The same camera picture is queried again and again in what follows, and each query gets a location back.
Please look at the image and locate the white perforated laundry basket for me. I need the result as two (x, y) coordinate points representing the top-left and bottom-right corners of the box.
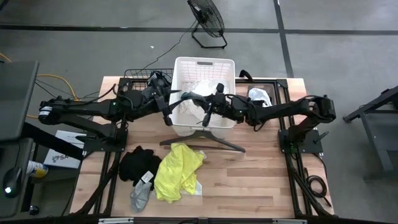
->
(167, 56), (238, 129)

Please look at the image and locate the black floor fan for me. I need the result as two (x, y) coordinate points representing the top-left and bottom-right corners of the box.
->
(186, 0), (229, 50)

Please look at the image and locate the white lace cloth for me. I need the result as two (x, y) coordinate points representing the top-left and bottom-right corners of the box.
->
(180, 78), (231, 126)

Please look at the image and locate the coiled black cable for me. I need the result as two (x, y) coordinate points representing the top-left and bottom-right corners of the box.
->
(304, 167), (332, 208)

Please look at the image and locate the grey sock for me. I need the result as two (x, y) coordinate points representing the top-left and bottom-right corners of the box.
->
(129, 180), (154, 214)

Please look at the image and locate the silver metal bracket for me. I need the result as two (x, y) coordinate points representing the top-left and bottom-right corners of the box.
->
(272, 218), (308, 224)
(98, 217), (135, 224)

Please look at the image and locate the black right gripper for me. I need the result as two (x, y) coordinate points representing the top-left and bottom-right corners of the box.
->
(182, 83), (251, 127)

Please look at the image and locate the yellow cable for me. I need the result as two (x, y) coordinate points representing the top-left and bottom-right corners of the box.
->
(0, 52), (78, 120)

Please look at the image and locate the black floor cable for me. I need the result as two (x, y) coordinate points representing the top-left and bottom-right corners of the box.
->
(34, 78), (118, 102)

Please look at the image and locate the white yellow can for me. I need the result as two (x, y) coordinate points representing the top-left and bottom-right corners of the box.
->
(25, 159), (49, 179)

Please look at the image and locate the black wire basket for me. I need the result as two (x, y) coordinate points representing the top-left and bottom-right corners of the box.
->
(124, 68), (175, 95)

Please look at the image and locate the grey desk with mouse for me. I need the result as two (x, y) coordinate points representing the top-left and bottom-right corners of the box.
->
(0, 138), (35, 219)

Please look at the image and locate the black diagonal bar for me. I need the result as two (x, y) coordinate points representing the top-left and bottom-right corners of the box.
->
(21, 121), (86, 161)

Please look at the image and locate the black table frame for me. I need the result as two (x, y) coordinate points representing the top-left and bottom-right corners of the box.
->
(70, 77), (335, 219)

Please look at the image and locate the white printed box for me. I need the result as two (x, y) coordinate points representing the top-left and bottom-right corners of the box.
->
(43, 129), (86, 170)

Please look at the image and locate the black computer mouse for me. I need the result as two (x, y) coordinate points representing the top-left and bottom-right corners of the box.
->
(2, 167), (24, 198)

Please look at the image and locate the plain grey desk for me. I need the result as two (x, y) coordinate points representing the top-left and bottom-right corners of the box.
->
(0, 60), (40, 142)

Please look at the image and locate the black fan cable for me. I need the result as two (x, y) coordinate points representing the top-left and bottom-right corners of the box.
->
(141, 20), (198, 71)

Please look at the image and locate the black clothes hanger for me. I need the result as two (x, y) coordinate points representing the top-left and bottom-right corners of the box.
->
(159, 119), (247, 154)

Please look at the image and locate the yellow cloth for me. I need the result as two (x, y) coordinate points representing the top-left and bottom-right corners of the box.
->
(153, 142), (206, 204)

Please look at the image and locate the black strap loop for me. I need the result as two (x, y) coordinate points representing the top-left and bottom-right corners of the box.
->
(238, 69), (254, 83)

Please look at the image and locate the black metal stand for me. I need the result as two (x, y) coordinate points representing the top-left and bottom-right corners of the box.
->
(343, 85), (398, 182)

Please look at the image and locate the black knit cloth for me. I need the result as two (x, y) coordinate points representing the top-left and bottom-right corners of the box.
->
(118, 145), (163, 192)

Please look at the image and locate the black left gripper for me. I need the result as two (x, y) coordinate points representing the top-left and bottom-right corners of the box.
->
(136, 83), (188, 127)

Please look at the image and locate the grey black Puma garment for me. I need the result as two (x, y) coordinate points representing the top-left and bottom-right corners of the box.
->
(147, 70), (174, 95)

